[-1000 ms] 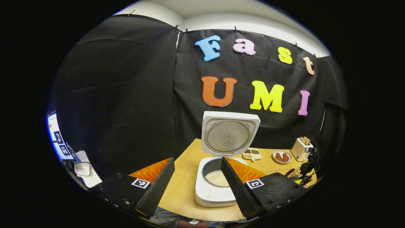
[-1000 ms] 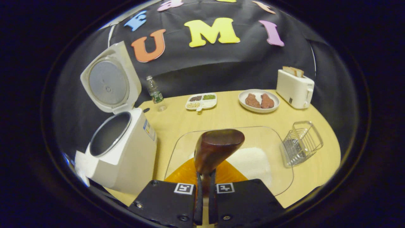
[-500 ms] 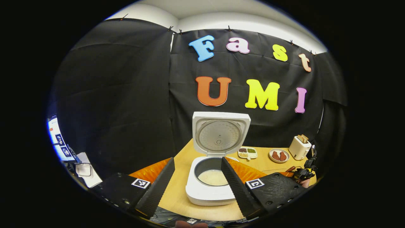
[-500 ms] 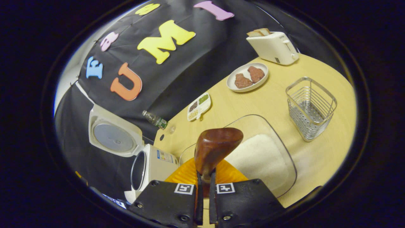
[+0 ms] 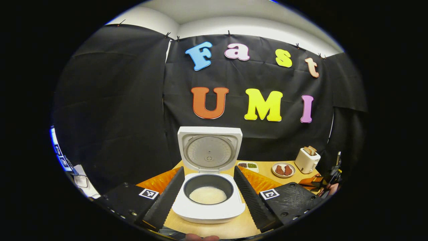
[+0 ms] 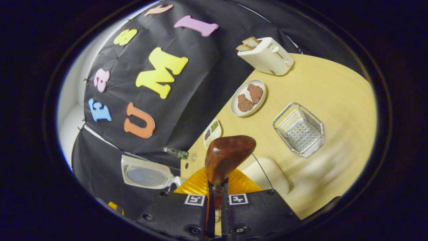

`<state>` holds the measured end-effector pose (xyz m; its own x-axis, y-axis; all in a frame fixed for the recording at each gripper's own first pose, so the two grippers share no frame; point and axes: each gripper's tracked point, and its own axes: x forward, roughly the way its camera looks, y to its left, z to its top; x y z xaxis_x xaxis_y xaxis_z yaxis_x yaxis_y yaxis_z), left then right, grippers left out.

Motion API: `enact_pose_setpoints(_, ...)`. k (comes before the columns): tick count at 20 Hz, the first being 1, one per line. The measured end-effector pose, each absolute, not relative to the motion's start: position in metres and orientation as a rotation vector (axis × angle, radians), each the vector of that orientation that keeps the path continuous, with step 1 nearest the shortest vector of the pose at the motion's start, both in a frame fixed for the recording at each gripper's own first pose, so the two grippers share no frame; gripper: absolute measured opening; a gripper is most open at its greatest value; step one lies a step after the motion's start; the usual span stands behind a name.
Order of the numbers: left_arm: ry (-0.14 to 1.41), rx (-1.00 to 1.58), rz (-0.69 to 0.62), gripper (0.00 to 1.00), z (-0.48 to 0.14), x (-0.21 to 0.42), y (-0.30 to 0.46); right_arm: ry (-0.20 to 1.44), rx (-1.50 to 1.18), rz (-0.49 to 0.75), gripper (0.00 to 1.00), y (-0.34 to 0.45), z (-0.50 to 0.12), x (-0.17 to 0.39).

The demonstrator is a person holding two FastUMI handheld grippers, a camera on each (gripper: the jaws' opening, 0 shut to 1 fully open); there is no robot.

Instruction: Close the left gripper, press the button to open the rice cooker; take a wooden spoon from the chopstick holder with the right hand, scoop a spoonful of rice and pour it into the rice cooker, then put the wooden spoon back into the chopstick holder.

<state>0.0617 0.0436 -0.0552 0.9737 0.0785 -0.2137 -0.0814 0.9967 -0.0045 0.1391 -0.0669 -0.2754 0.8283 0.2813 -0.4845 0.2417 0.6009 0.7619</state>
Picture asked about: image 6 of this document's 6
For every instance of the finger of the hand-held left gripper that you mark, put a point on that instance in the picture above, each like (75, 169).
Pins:
(115, 207)

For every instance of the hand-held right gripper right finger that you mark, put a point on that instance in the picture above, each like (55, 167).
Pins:
(257, 214)

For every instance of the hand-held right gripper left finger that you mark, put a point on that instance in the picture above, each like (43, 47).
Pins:
(174, 214)

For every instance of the cream square rice tray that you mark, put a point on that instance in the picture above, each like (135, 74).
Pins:
(271, 177)

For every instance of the white rice cooker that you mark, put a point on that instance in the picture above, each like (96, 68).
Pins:
(147, 175)

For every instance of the wooden spoon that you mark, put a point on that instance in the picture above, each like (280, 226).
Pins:
(227, 157)

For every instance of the clear water bottle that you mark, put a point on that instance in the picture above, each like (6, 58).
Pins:
(175, 153)

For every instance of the white divided grain dish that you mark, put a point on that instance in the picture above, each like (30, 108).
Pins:
(212, 134)

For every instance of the round white plate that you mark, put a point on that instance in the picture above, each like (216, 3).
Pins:
(249, 110)

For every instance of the brown meat piece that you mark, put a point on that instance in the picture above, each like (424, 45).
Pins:
(255, 93)
(244, 103)

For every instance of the white toaster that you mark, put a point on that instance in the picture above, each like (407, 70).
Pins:
(267, 57)

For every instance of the bread slice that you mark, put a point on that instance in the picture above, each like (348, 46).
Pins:
(243, 48)
(251, 41)

